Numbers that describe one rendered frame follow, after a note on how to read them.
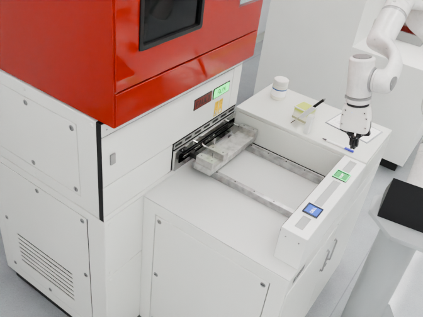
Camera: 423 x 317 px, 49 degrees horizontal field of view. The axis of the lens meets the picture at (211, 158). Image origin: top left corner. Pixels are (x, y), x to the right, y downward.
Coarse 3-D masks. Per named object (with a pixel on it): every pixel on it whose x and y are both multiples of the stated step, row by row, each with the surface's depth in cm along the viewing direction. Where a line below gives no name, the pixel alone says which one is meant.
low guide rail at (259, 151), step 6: (252, 150) 206; (258, 150) 204; (264, 150) 204; (264, 156) 204; (270, 156) 202; (276, 156) 202; (276, 162) 201; (282, 162) 199; (288, 162) 199; (288, 168) 199; (294, 168) 197; (300, 168) 196; (300, 174) 197; (306, 174) 195; (312, 174) 194; (312, 180) 194; (318, 180) 193
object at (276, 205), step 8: (216, 176) 187; (224, 176) 186; (232, 184) 184; (240, 184) 183; (248, 192) 181; (256, 192) 180; (256, 200) 180; (264, 200) 178; (272, 200) 177; (272, 208) 177; (280, 208) 175; (288, 208) 174; (288, 216) 174
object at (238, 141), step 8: (232, 136) 205; (240, 136) 206; (248, 136) 206; (256, 136) 209; (224, 144) 199; (232, 144) 200; (240, 144) 201; (248, 144) 204; (232, 152) 195; (224, 160) 190; (200, 168) 186; (208, 168) 184; (216, 168) 186
